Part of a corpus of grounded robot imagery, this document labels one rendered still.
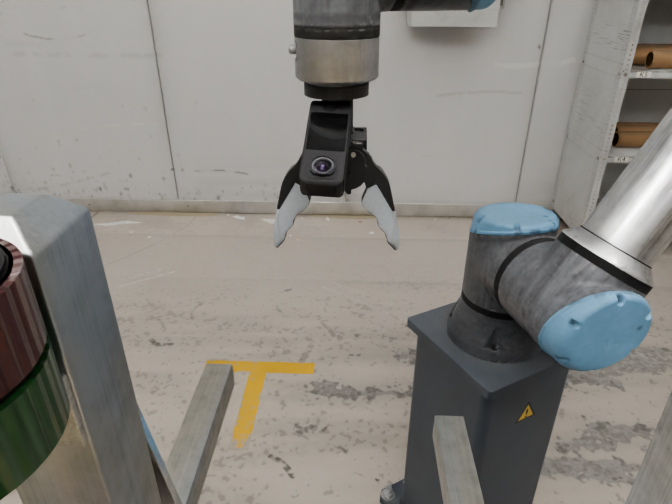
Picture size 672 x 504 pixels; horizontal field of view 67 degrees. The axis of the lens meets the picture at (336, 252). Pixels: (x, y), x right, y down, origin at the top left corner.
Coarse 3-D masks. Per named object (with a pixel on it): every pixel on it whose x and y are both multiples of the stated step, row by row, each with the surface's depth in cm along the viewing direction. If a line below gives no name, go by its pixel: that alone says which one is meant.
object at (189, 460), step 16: (208, 368) 56; (224, 368) 56; (208, 384) 54; (224, 384) 54; (192, 400) 52; (208, 400) 52; (224, 400) 53; (192, 416) 50; (208, 416) 50; (224, 416) 53; (192, 432) 48; (208, 432) 48; (176, 448) 46; (192, 448) 46; (208, 448) 48; (176, 464) 45; (192, 464) 45; (208, 464) 48; (176, 480) 43; (192, 480) 43; (192, 496) 43
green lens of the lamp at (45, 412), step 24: (48, 336) 14; (48, 360) 13; (24, 384) 12; (48, 384) 13; (0, 408) 12; (24, 408) 12; (48, 408) 13; (0, 432) 12; (24, 432) 12; (48, 432) 13; (0, 456) 12; (24, 456) 12; (0, 480) 12; (24, 480) 12
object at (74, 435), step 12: (0, 252) 13; (0, 264) 12; (12, 264) 12; (0, 276) 12; (72, 396) 16; (72, 408) 17; (72, 420) 17; (72, 432) 17; (84, 432) 17; (60, 444) 17; (72, 444) 17; (84, 444) 17
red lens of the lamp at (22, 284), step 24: (0, 240) 14; (24, 264) 13; (0, 288) 11; (24, 288) 12; (0, 312) 11; (24, 312) 12; (0, 336) 11; (24, 336) 12; (0, 360) 11; (24, 360) 12; (0, 384) 11
